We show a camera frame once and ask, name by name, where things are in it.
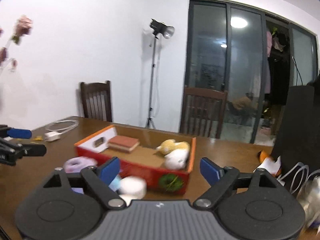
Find white foam roll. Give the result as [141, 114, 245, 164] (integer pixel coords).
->
[118, 176, 147, 206]

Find white power adapter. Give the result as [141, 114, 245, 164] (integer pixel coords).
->
[44, 131, 61, 142]

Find brown sponge block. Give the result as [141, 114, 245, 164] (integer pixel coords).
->
[107, 135, 140, 153]

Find lilac fluffy headband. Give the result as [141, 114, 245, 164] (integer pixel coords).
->
[63, 157, 97, 173]

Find yellow white plush toy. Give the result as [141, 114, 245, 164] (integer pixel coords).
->
[156, 139, 190, 170]

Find red orange cardboard box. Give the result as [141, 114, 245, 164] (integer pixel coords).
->
[74, 125, 196, 195]

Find right dark wooden chair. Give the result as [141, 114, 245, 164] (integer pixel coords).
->
[179, 87, 228, 139]

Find dark wooden chair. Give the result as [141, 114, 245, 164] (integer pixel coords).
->
[80, 80, 113, 122]
[179, 87, 228, 139]

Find left dark wooden chair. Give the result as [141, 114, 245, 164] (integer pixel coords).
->
[80, 80, 113, 122]

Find black paper bag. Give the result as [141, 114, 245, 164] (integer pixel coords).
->
[271, 84, 320, 193]

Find dried pink flowers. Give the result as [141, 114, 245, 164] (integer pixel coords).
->
[1, 15, 33, 74]

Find dark framed sliding glass door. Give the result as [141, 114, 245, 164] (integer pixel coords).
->
[184, 0, 319, 146]

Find studio light on stand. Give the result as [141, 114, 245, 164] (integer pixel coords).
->
[145, 18, 175, 129]

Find white charging cable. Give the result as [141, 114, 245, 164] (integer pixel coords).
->
[45, 119, 80, 133]

